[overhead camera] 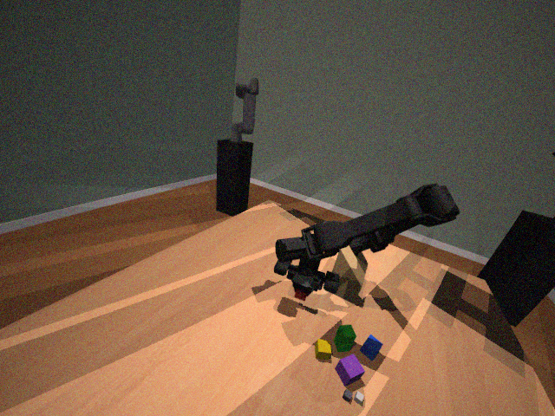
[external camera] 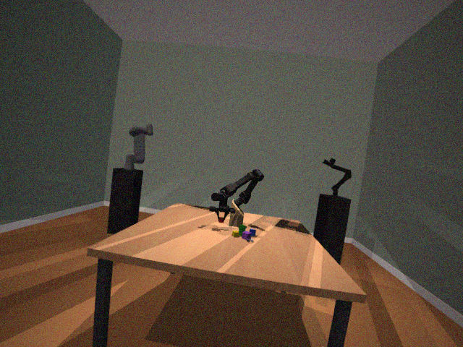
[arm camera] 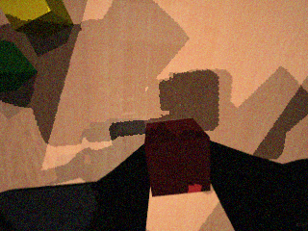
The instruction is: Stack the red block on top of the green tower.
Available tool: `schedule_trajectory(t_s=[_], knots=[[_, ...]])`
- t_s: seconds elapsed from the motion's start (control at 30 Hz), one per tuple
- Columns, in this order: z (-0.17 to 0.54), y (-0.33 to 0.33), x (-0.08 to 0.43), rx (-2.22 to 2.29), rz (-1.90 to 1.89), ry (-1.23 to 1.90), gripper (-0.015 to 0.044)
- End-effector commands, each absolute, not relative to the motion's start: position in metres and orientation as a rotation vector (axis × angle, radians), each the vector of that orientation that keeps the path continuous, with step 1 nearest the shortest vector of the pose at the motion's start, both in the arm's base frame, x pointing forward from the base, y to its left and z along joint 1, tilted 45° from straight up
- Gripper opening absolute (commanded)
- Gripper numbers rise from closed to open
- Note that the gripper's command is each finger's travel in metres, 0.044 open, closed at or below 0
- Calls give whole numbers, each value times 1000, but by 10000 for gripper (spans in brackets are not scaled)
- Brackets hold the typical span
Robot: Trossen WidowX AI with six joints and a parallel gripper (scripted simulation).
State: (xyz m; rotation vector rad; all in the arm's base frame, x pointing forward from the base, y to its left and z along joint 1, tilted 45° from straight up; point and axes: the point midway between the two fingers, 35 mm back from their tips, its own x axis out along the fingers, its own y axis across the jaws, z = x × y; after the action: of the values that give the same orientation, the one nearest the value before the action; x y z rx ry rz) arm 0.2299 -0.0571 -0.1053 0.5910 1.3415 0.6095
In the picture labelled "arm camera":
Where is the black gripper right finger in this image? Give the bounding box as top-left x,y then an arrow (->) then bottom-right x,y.
210,141 -> 308,231

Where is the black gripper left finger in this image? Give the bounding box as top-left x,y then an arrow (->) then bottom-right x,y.
0,144 -> 150,231

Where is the yellow block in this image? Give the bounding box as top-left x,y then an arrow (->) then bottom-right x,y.
0,0 -> 73,39

